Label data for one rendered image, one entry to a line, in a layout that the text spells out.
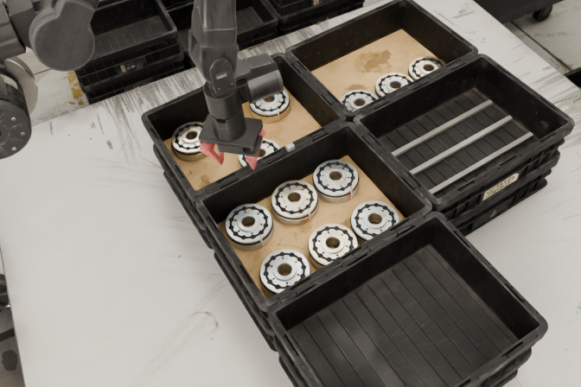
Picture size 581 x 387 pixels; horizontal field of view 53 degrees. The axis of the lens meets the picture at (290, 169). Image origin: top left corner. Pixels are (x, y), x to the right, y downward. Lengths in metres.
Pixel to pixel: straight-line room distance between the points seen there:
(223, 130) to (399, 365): 0.54
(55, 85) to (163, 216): 1.72
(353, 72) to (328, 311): 0.69
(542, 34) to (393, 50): 1.62
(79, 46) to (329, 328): 0.69
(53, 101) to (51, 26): 2.25
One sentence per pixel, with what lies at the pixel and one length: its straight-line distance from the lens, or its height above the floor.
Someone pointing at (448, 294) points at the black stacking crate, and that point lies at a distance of 1.22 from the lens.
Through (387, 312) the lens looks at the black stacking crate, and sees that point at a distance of 1.19.
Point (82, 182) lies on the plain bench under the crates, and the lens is 1.66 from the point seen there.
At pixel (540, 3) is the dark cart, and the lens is 3.11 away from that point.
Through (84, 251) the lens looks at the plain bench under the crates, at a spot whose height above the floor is 0.70.
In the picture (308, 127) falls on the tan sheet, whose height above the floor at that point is 0.83.
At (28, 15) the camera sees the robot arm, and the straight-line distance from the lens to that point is 0.83.
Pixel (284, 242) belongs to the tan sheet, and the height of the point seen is 0.83.
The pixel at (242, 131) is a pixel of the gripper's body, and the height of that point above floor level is 1.16.
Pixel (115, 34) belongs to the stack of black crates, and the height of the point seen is 0.49.
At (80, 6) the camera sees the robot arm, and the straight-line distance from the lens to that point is 0.80.
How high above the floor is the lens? 1.90
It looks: 51 degrees down
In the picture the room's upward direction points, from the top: 6 degrees counter-clockwise
